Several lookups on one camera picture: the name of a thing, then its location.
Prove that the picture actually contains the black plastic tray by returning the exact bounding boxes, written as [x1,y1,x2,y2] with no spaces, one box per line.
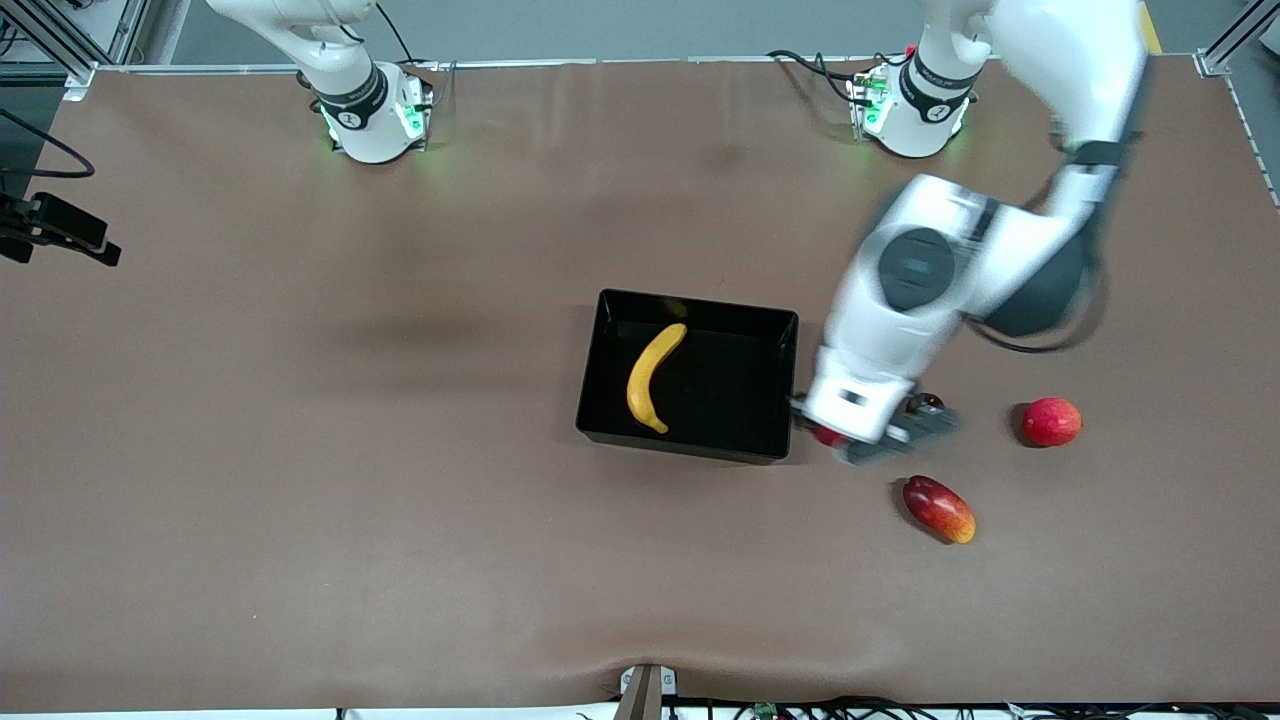
[575,288,800,466]

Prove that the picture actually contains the yellow banana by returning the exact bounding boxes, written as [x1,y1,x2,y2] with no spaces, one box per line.
[627,322,689,436]

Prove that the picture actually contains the red yellow mango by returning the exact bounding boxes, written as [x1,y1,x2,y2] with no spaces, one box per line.
[902,475,977,545]

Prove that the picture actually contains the red peach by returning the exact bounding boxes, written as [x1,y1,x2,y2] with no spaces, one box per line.
[1021,397,1084,448]

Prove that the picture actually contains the grey table edge clamp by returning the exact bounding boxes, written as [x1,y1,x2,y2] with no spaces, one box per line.
[615,663,679,720]

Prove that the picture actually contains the brown table cover sheet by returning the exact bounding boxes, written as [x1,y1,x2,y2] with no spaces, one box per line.
[0,58,1280,713]

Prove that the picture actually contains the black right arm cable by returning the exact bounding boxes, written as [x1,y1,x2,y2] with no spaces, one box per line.
[0,108,97,181]

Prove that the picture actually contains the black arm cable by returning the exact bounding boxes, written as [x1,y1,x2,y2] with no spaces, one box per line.
[965,60,1151,354]
[0,108,97,181]

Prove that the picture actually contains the aluminium frame beam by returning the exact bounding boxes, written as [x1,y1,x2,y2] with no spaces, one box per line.
[0,0,153,101]
[1195,0,1280,79]

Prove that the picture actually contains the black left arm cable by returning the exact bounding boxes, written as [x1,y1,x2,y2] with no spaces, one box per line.
[965,60,1151,354]

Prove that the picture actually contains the black cable bundle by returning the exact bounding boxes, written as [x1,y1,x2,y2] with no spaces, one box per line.
[575,695,1280,720]

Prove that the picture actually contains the black left base cable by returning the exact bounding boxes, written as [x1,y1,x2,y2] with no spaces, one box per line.
[767,48,863,109]

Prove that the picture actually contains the black base cable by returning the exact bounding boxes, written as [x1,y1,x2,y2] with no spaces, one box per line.
[767,48,863,109]
[375,0,441,76]

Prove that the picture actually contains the black right base cable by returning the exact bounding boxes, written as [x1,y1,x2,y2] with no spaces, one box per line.
[375,0,441,76]

